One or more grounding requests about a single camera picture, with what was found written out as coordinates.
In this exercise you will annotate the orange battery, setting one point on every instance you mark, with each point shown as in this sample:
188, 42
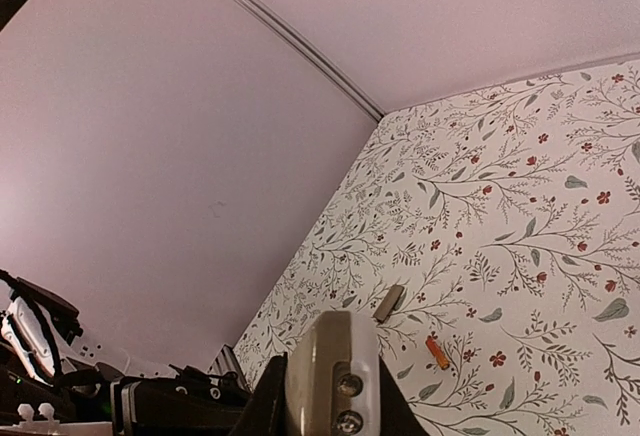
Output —
437, 352

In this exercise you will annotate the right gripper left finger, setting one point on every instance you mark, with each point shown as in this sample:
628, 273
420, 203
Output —
264, 414

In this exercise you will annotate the left aluminium frame post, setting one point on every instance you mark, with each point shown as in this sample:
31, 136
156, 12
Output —
309, 52

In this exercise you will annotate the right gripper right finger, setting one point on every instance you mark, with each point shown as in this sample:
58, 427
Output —
397, 419

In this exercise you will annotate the floral patterned table mat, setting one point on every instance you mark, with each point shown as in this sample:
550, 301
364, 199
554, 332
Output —
510, 215

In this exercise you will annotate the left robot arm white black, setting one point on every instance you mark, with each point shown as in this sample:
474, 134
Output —
56, 380

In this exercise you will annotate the grey remote battery cover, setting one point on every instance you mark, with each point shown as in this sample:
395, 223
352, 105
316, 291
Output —
386, 307

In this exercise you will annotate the grey white remote control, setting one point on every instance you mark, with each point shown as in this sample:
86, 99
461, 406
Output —
332, 379

